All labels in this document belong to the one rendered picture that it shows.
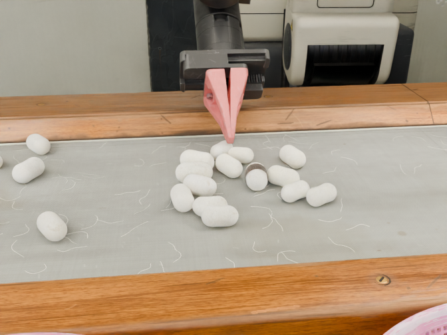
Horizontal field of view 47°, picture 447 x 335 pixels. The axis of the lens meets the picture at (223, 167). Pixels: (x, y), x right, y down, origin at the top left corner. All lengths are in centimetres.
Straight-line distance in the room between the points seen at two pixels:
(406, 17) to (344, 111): 83
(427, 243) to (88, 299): 27
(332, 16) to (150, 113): 59
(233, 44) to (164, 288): 34
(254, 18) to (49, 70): 153
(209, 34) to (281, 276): 34
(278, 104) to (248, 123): 5
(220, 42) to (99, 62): 207
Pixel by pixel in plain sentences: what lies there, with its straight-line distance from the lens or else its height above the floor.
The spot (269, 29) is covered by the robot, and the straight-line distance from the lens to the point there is 140.
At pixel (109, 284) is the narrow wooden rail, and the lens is 35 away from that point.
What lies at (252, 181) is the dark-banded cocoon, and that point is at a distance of 50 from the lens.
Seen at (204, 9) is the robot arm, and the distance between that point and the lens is 64.
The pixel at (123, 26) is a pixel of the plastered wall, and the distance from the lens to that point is 259.
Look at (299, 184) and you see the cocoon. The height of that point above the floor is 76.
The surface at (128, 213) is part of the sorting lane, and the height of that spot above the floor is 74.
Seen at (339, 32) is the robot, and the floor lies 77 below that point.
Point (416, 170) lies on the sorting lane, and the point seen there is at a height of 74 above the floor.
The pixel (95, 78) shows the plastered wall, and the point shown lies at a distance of 268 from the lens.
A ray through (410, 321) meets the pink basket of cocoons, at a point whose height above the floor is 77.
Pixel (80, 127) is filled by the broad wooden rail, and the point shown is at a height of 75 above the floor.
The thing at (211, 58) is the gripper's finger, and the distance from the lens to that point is 58.
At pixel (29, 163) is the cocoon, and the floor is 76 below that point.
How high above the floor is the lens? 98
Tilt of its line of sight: 26 degrees down
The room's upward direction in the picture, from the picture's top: straight up
